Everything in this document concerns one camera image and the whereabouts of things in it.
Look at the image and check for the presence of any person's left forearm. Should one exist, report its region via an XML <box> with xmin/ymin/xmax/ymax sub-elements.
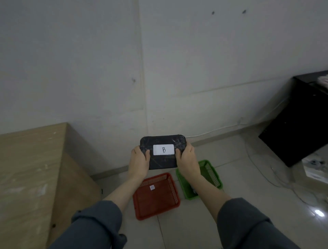
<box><xmin>49</xmin><ymin>174</ymin><xmax>144</xmax><ymax>249</ymax></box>

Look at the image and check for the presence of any person's right forearm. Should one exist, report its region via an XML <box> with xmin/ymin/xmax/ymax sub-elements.
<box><xmin>188</xmin><ymin>174</ymin><xmax>301</xmax><ymax>249</ymax></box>

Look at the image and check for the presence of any wooden table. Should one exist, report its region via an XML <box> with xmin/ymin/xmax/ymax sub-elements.
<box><xmin>0</xmin><ymin>123</ymin><xmax>103</xmax><ymax>249</ymax></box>

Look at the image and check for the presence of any black cabinet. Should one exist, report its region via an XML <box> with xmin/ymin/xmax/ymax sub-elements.
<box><xmin>258</xmin><ymin>70</ymin><xmax>328</xmax><ymax>168</ymax></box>

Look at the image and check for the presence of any person's right hand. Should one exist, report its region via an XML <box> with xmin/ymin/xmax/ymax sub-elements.
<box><xmin>175</xmin><ymin>142</ymin><xmax>200</xmax><ymax>180</ymax></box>

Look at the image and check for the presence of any black package white label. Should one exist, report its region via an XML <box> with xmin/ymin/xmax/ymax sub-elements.
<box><xmin>140</xmin><ymin>134</ymin><xmax>187</xmax><ymax>170</ymax></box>

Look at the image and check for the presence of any white cable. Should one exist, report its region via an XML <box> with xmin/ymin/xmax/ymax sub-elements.
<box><xmin>186</xmin><ymin>121</ymin><xmax>328</xmax><ymax>206</ymax></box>

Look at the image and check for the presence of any green plastic basket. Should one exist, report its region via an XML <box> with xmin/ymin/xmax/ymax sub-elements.
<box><xmin>176</xmin><ymin>160</ymin><xmax>223</xmax><ymax>200</ymax></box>

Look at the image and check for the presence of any person's left hand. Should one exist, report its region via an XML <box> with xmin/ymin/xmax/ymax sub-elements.
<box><xmin>128</xmin><ymin>146</ymin><xmax>151</xmax><ymax>181</ymax></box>

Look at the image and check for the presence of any red plastic basket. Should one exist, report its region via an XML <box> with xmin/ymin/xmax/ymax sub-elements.
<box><xmin>132</xmin><ymin>173</ymin><xmax>180</xmax><ymax>221</ymax></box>

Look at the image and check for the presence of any white box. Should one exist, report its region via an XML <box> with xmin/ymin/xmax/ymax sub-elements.
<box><xmin>301</xmin><ymin>151</ymin><xmax>328</xmax><ymax>185</ymax></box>

